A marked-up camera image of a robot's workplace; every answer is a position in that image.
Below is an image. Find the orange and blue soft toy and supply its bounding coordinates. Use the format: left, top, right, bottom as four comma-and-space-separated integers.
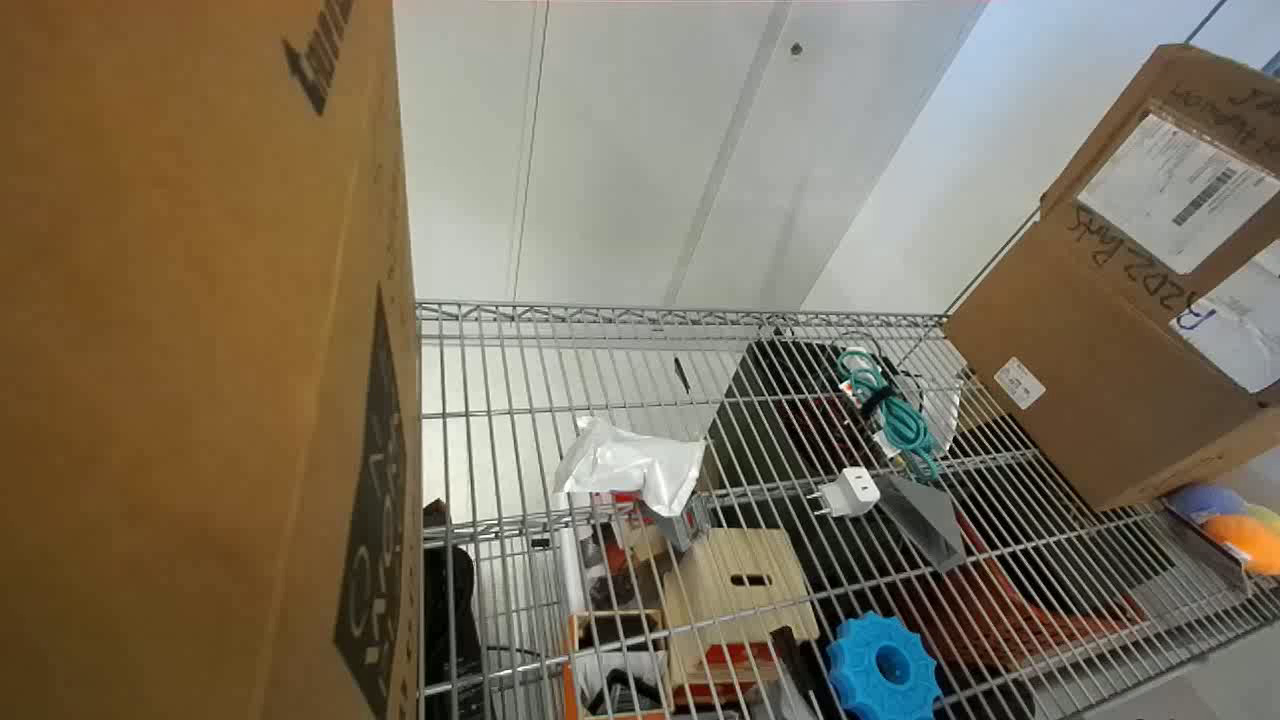
1165, 481, 1280, 579

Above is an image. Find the light wooden block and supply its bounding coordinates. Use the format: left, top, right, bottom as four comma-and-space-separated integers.
657, 523, 825, 692

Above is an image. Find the white plastic bag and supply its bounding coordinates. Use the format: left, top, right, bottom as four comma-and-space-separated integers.
553, 412, 709, 523

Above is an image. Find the white power adapter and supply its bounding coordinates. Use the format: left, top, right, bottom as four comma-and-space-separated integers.
806, 465, 883, 523

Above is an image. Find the teal coiled cable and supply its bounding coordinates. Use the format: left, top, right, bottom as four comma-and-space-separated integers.
835, 342, 948, 484

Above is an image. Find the orange plastic object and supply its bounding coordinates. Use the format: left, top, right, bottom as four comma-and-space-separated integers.
915, 513, 1150, 672

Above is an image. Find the cardboard box with paper labels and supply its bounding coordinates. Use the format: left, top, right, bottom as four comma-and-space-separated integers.
939, 42, 1280, 513

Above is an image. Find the metal wire shelf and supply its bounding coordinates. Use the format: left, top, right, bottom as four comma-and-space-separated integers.
410, 298, 1280, 720

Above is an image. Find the black narrow object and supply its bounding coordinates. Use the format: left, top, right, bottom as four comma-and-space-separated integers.
421, 498, 487, 720

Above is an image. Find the blue plastic gear wheel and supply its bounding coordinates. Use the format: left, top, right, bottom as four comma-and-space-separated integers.
825, 614, 943, 720

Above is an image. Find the large brown cardboard box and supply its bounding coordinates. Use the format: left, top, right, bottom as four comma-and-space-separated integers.
0, 0, 426, 720

